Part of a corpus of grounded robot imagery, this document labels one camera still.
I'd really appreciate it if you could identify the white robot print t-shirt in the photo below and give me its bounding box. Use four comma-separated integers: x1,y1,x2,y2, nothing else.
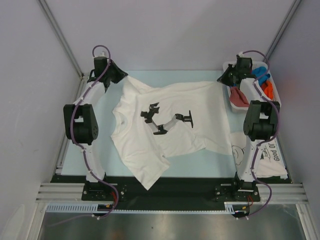
111,76,232,190

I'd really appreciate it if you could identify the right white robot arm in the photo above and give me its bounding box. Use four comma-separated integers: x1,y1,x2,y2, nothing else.
214,54,280,202

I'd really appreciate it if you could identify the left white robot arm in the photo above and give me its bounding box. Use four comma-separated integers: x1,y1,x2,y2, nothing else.
63,55,128,183

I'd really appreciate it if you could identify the white plastic laundry basket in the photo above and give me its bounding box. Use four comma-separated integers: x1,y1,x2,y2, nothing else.
226,71,282,113

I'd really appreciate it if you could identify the blue t-shirt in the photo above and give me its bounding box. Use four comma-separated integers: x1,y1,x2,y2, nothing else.
251,66,271,87

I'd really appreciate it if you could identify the dusty pink t-shirt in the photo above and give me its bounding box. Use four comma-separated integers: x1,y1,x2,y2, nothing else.
229,86,250,108

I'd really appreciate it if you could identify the orange t-shirt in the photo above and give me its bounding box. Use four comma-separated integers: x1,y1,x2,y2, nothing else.
261,80,274,100

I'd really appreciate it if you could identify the folded white cartoon t-shirt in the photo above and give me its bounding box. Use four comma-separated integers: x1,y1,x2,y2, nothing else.
230,132,288,180

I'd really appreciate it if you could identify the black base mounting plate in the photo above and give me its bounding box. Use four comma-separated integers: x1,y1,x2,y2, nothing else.
49,174,292,212

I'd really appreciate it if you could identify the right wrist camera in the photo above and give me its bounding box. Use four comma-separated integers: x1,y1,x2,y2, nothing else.
235,51,253,70

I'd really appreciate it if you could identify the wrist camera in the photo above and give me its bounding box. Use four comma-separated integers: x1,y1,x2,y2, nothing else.
93,51,107,59
235,51,253,70

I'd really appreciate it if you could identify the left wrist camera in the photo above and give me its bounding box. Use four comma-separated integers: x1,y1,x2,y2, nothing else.
93,51,107,59

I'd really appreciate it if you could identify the right aluminium corner post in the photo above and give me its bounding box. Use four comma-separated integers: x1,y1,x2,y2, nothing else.
265,0,304,60

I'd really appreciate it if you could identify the aluminium corner post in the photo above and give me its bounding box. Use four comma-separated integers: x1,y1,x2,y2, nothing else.
265,0,304,60
36,0,84,77

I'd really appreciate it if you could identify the left aluminium corner post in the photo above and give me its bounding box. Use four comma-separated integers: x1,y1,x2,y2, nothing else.
36,0,84,77

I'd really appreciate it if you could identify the white slotted cable duct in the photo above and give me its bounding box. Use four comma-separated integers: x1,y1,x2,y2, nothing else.
46,203,249,215

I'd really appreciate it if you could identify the aluminium frame rail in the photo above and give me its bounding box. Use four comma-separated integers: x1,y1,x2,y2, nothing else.
36,183,309,204

